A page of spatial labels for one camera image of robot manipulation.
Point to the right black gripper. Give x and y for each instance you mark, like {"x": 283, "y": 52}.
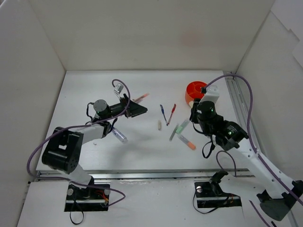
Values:
{"x": 194, "y": 113}

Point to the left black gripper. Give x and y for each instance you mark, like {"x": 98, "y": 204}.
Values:
{"x": 128, "y": 107}

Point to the green highlighter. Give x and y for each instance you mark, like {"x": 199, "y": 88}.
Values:
{"x": 182, "y": 126}

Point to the grey green pen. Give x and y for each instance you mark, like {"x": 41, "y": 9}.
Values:
{"x": 174, "y": 132}

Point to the red gel pen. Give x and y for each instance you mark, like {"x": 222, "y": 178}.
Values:
{"x": 171, "y": 114}

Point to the orange highlighter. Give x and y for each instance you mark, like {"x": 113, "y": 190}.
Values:
{"x": 187, "y": 142}

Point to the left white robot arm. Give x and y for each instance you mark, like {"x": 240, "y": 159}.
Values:
{"x": 62, "y": 152}

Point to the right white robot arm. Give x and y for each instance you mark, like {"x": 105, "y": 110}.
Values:
{"x": 275, "y": 192}

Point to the pink capped pen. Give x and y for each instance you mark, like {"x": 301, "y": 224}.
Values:
{"x": 141, "y": 97}

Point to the blue gel pen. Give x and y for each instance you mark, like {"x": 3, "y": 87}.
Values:
{"x": 163, "y": 113}

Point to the orange round divided container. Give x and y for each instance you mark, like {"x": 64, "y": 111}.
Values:
{"x": 193, "y": 91}

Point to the clear blue glue bottle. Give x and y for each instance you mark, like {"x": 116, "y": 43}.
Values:
{"x": 119, "y": 135}

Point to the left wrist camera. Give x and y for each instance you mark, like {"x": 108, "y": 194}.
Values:
{"x": 118, "y": 88}

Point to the aluminium frame rail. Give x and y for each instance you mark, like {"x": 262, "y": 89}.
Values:
{"x": 241, "y": 107}

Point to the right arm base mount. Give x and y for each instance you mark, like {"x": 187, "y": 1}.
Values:
{"x": 211, "y": 196}

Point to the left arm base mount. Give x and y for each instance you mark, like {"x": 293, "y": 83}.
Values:
{"x": 86, "y": 200}

